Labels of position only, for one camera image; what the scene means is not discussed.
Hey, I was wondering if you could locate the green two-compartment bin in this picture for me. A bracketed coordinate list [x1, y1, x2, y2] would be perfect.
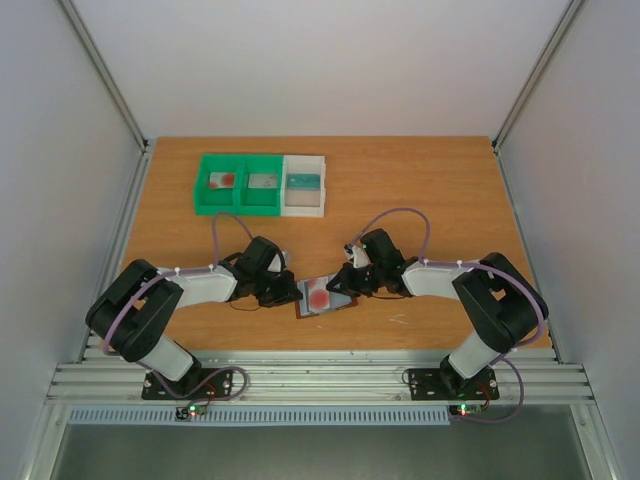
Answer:
[193, 153, 284, 217]

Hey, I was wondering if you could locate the green circuit board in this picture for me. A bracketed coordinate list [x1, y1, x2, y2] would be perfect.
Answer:
[174, 404, 208, 421]
[449, 403, 486, 417]

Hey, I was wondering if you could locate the grey slotted cable duct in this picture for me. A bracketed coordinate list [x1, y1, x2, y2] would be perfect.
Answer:
[67, 405, 450, 427]

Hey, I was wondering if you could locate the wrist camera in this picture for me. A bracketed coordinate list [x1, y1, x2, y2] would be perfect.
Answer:
[268, 251, 290, 273]
[344, 244, 370, 268]

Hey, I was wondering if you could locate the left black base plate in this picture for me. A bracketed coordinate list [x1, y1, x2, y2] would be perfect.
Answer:
[141, 368, 235, 401]

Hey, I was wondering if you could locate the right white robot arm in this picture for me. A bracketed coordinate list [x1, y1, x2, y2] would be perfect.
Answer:
[327, 229, 549, 399]

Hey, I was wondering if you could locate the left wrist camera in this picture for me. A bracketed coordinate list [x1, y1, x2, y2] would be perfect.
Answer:
[268, 251, 290, 273]

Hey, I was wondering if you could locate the teal card in bin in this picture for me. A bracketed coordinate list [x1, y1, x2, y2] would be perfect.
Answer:
[286, 173, 321, 191]

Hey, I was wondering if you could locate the left green circuit board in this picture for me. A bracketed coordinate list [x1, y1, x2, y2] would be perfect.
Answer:
[174, 404, 208, 421]

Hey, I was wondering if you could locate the white translucent bin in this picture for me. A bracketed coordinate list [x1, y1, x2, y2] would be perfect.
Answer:
[280, 155, 326, 218]

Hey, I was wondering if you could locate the aluminium rail frame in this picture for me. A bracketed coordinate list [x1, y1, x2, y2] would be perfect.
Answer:
[46, 348, 595, 405]

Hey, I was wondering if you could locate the right green circuit board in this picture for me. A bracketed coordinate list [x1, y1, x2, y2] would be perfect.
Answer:
[449, 403, 486, 417]

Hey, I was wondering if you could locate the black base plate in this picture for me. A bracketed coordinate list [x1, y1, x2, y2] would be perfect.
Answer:
[403, 367, 500, 401]
[141, 368, 235, 401]

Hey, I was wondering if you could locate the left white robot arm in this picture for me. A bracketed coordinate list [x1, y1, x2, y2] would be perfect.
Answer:
[85, 236, 302, 399]

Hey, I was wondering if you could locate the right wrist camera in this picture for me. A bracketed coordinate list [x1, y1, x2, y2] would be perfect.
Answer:
[344, 244, 370, 268]

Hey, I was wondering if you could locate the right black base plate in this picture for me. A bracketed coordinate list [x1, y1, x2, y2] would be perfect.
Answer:
[403, 367, 500, 401]

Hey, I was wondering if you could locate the brown leather card holder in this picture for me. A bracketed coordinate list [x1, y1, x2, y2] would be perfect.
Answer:
[295, 274, 358, 319]

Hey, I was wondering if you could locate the red dotted card in bin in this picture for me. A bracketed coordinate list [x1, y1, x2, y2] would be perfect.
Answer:
[208, 172, 236, 190]

